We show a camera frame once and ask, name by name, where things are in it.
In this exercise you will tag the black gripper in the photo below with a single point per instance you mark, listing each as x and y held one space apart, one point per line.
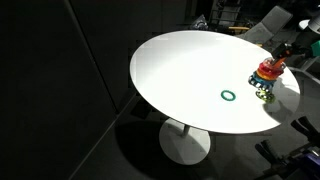
301 41

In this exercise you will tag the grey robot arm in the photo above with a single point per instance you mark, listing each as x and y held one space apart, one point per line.
315 23

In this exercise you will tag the grey lounge chair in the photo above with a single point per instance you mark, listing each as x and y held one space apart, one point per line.
271 21

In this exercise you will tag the dark metal rack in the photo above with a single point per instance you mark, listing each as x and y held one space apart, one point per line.
230 13

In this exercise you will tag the grey crumpled bag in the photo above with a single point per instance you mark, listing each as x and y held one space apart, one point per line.
200 22

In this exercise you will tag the white table pedestal base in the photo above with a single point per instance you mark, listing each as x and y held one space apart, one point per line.
183 146

